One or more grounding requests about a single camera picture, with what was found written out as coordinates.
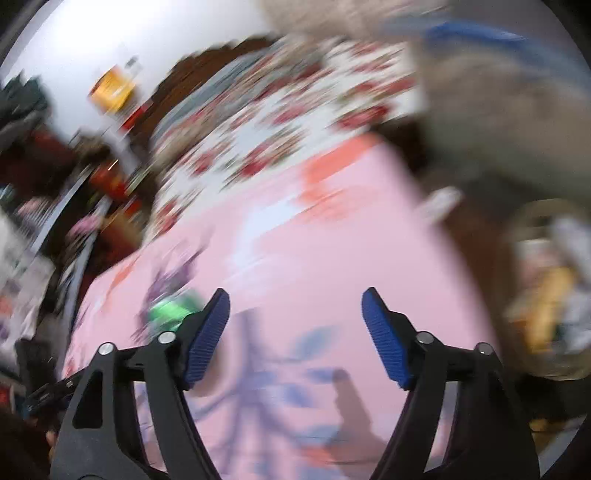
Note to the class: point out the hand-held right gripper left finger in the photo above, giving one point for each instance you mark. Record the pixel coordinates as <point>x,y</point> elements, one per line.
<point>205,341</point>

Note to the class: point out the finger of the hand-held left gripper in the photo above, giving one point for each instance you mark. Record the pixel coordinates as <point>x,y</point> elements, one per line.
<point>60,392</point>

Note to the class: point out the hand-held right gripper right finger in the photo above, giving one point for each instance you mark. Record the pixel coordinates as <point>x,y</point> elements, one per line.
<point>383,341</point>

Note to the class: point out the green drink can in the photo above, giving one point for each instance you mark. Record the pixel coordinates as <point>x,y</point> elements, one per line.
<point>173,311</point>

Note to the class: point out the beige waste basket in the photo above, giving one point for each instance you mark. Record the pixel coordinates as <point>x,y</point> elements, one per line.
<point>521,360</point>

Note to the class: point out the white cloth with plant print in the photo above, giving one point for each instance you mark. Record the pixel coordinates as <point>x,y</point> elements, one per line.
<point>18,286</point>

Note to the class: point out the pink floral tablecloth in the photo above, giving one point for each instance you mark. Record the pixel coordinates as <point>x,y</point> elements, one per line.
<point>323,258</point>

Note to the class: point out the grey metal shelf rack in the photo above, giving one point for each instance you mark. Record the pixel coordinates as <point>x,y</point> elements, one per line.
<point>69,203</point>

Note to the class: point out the white red floral bedsheet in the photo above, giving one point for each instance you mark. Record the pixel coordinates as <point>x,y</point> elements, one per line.
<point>286,129</point>

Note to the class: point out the folded floral quilt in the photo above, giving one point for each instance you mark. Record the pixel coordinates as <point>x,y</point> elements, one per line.
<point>217,92</point>

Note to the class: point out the carved wooden headboard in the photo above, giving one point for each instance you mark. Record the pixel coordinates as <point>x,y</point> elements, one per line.
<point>194,64</point>

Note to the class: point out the yellow red wall calendar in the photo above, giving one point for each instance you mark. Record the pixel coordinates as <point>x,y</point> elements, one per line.
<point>113,90</point>

